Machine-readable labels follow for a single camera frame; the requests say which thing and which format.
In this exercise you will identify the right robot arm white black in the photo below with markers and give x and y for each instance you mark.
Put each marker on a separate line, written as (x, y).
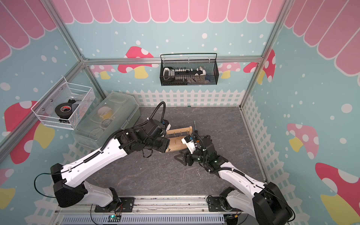
(263, 201)

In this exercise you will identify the clear acrylic wall bin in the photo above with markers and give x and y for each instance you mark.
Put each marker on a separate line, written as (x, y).
(81, 97)

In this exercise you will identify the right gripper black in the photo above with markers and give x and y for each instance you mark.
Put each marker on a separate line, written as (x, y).
(187, 155)

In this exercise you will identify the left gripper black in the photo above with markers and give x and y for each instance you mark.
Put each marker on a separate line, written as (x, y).
(165, 143)

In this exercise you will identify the wooden jewelry display stand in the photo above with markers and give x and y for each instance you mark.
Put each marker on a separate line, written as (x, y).
(175, 136)

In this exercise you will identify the orange black screwdriver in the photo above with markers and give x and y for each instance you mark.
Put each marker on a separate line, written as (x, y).
(195, 128)

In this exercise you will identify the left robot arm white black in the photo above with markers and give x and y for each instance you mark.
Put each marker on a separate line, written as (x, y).
(69, 181)

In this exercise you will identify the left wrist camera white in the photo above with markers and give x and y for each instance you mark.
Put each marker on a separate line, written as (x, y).
(166, 124)

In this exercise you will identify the translucent green storage box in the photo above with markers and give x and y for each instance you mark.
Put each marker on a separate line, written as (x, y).
(117, 111)

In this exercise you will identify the black tape roll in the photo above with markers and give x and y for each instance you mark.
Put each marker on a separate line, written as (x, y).
(64, 110)

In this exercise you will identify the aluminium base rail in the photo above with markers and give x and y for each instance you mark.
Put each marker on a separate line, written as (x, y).
(154, 210)

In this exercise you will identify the black wire mesh basket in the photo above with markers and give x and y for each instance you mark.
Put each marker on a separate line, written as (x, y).
(207, 61)

